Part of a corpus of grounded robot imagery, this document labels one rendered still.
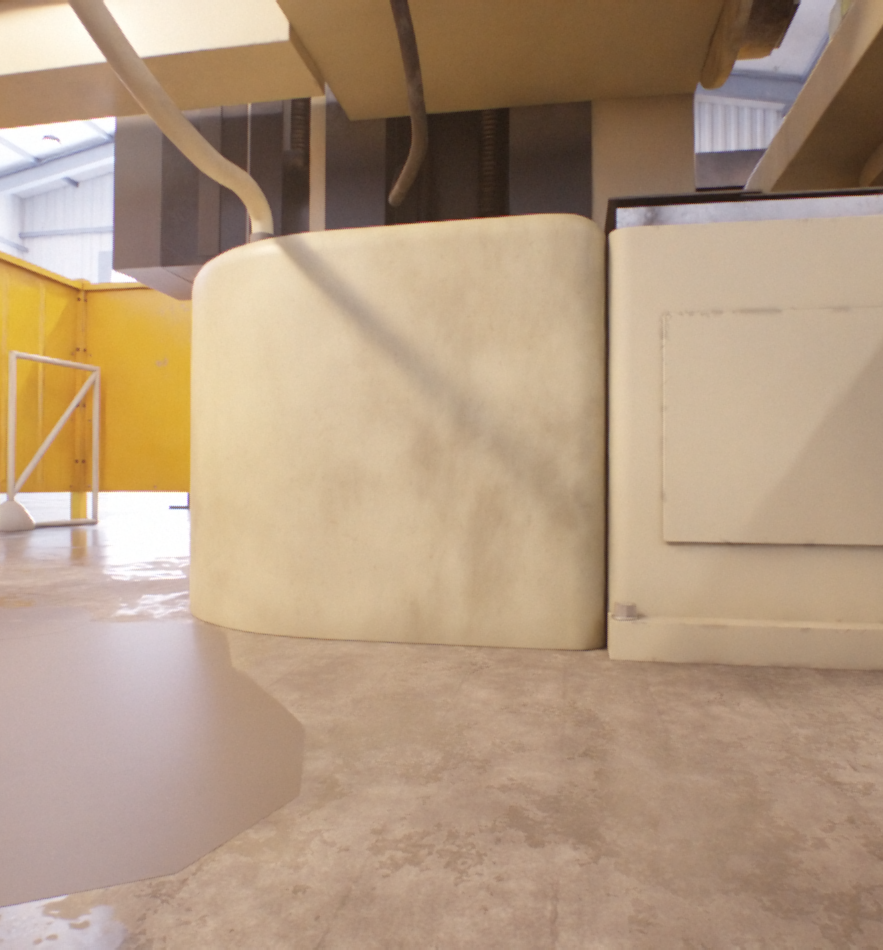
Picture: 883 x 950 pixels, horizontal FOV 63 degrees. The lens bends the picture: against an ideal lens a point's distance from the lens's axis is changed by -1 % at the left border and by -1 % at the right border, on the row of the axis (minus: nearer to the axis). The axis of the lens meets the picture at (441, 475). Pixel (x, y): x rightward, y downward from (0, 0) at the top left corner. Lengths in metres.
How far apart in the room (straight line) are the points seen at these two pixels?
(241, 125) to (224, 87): 0.27
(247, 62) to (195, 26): 0.11
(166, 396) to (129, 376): 0.24
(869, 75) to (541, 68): 0.62
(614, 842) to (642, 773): 0.12
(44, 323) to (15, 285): 0.23
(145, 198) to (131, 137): 0.16
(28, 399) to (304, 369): 2.94
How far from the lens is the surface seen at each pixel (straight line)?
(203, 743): 0.70
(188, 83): 1.74
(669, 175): 1.75
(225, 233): 1.91
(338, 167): 1.84
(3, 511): 3.67
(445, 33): 1.57
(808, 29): 15.13
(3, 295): 3.88
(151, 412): 3.99
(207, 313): 1.25
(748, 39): 1.59
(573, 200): 1.72
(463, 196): 1.85
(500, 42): 1.60
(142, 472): 4.00
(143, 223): 2.02
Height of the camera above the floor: 0.23
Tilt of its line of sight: level
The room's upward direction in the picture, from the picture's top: straight up
